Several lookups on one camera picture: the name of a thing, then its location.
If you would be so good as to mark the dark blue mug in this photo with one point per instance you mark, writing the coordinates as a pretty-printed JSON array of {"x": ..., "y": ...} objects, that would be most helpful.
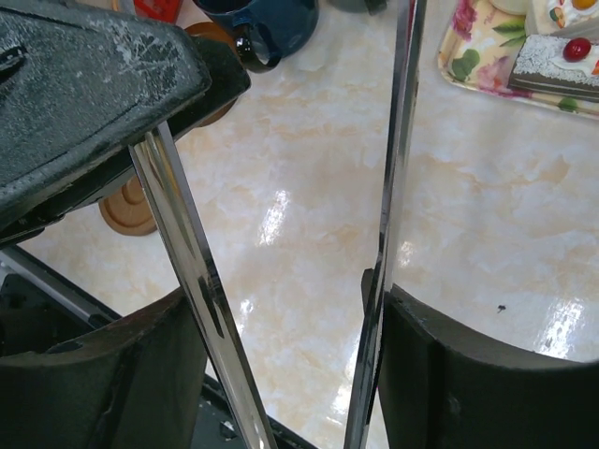
[{"x": 264, "y": 31}]

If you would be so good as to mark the chocolate cake slice with cherry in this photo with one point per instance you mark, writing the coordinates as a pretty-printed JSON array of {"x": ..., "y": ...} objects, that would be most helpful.
[{"x": 557, "y": 65}]

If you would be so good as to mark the stainless steel food tongs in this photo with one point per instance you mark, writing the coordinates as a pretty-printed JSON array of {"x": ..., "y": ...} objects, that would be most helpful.
[{"x": 300, "y": 188}]

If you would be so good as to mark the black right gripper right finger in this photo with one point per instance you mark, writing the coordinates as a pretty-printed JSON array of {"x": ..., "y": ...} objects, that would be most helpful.
[{"x": 443, "y": 384}]

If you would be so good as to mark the red plastic basket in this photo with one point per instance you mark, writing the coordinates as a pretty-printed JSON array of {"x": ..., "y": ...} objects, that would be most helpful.
[{"x": 160, "y": 10}]

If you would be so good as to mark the dark green mug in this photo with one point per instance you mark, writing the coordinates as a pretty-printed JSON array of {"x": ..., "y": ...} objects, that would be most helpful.
[{"x": 360, "y": 6}]

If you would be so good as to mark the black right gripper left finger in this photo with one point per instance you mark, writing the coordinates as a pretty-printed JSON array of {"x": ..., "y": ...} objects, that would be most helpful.
[{"x": 134, "y": 383}]

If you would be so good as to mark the brown wooden coaster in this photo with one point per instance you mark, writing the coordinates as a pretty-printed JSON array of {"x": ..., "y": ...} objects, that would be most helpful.
[
  {"x": 230, "y": 79},
  {"x": 127, "y": 211}
]

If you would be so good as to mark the white cream cake slice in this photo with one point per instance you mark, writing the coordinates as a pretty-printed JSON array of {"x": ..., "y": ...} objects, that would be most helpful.
[{"x": 563, "y": 18}]

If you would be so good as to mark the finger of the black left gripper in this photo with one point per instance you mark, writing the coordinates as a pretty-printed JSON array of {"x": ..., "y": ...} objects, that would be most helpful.
[{"x": 78, "y": 88}]

